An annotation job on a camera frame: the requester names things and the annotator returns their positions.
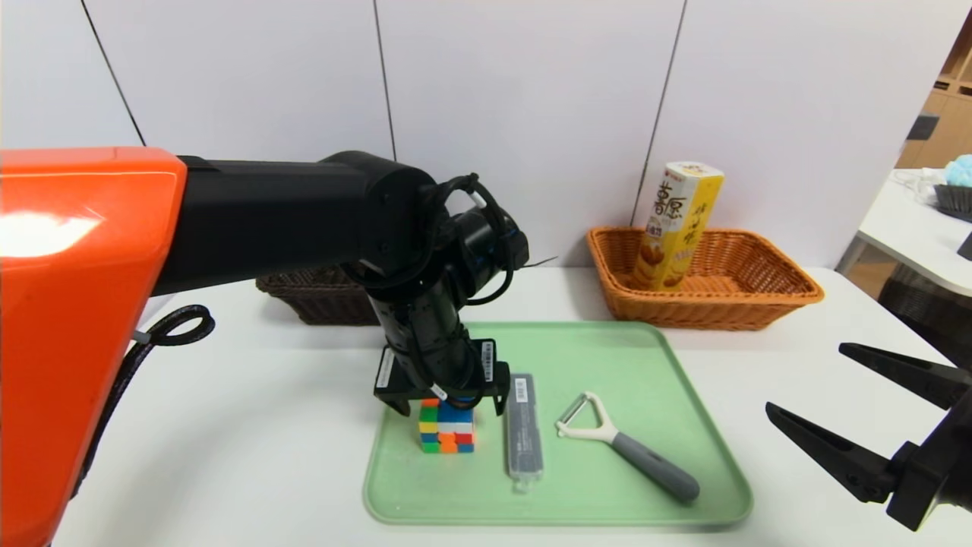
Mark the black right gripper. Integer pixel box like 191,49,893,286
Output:
765,342,972,533

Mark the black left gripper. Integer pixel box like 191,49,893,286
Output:
373,325,511,418

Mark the multicoloured puzzle cube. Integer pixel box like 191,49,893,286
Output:
419,399,477,454

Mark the grey slim barcode case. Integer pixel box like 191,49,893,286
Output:
506,373,545,493

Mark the yellow potato chip box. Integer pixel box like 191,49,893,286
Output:
632,161,726,292

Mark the dark brown wicker basket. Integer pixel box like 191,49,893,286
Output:
256,266,380,327

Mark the orange wicker basket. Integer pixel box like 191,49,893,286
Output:
587,226,825,332

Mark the small dark background basket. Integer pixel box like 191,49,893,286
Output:
931,185,972,224

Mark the light green plastic tray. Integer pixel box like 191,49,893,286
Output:
364,321,755,527

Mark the white background table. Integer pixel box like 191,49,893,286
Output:
834,171,972,299

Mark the white crumpled cloth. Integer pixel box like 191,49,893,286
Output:
892,170,946,207

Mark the wooden shelf unit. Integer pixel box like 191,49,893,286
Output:
893,8,972,172

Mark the cream peeler with grey handle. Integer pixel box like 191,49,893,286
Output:
555,392,700,502

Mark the thick black camera cable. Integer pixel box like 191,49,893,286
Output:
72,304,216,502

